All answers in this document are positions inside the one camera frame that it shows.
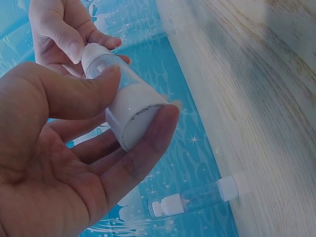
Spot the clear bottle with white cream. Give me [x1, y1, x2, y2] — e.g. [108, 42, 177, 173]
[80, 42, 171, 152]

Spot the clear pump bottle white base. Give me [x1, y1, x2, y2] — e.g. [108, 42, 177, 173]
[147, 173, 241, 221]

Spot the person's right hand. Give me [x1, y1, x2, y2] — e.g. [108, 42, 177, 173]
[28, 0, 131, 80]

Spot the person's left hand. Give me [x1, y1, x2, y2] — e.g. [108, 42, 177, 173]
[0, 61, 180, 237]

